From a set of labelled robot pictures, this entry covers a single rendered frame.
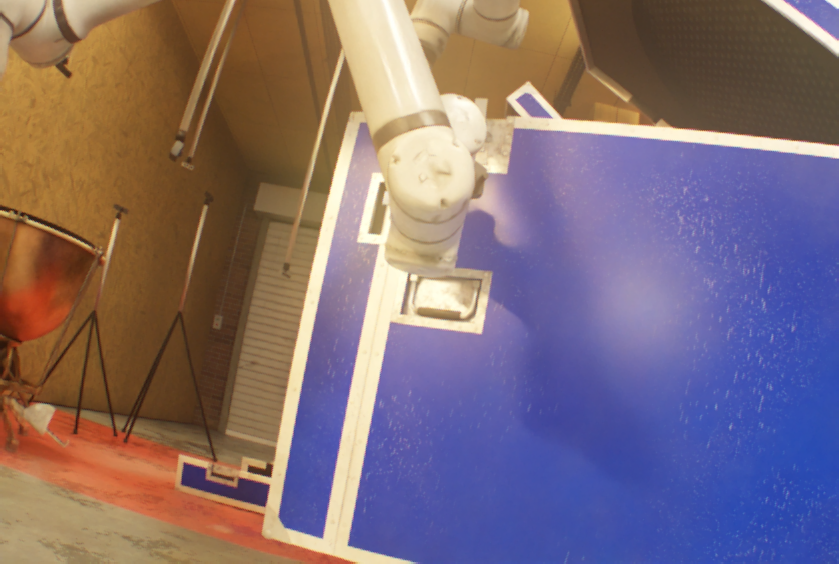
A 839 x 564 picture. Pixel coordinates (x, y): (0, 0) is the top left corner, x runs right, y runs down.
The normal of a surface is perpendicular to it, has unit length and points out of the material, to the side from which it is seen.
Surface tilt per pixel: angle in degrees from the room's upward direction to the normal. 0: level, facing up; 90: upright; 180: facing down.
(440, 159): 91
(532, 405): 90
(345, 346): 90
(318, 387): 90
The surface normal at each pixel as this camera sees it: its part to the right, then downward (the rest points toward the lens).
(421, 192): 0.00, -0.16
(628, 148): -0.29, -0.31
